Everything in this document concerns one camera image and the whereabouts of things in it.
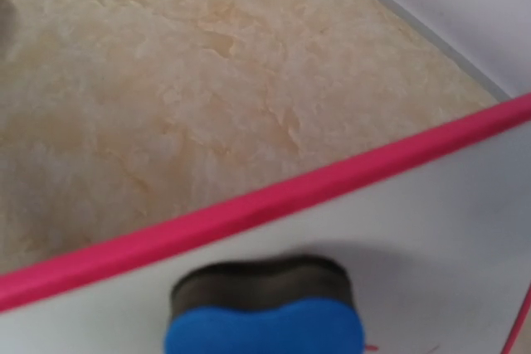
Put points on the pink framed whiteboard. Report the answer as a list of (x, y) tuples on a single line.
[(433, 231)]

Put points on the blue whiteboard eraser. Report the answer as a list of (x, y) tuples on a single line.
[(289, 304)]

